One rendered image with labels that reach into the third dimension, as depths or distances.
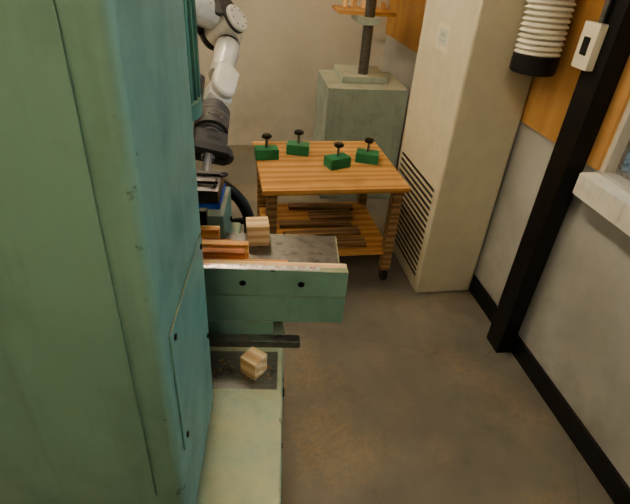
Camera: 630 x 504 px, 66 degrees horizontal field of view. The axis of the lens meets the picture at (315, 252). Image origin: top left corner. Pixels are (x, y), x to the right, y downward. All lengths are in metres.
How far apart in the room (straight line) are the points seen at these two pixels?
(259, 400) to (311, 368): 1.15
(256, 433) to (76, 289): 0.44
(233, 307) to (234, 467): 0.27
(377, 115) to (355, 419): 1.84
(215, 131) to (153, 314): 0.90
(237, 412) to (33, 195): 0.52
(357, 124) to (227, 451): 2.46
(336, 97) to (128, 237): 2.60
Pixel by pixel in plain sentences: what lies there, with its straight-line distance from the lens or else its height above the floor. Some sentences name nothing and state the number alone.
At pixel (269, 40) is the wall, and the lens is 3.75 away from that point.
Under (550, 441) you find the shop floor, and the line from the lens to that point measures 2.00.
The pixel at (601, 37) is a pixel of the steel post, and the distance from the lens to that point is 1.74.
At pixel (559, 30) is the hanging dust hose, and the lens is 1.88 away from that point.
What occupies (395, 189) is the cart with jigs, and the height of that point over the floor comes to 0.52.
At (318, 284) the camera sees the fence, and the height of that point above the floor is 0.93.
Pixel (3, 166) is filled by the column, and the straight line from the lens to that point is 0.38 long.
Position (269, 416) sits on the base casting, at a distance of 0.80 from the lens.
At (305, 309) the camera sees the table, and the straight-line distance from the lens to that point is 0.87.
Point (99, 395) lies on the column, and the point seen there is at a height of 1.07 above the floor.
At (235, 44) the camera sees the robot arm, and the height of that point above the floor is 1.15.
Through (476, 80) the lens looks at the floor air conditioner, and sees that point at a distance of 2.01.
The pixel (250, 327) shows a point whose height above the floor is 0.83.
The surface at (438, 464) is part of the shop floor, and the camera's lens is 1.79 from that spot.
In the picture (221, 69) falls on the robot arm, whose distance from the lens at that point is 1.38.
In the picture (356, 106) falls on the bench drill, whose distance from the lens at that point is 2.96.
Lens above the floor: 1.43
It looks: 33 degrees down
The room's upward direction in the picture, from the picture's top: 4 degrees clockwise
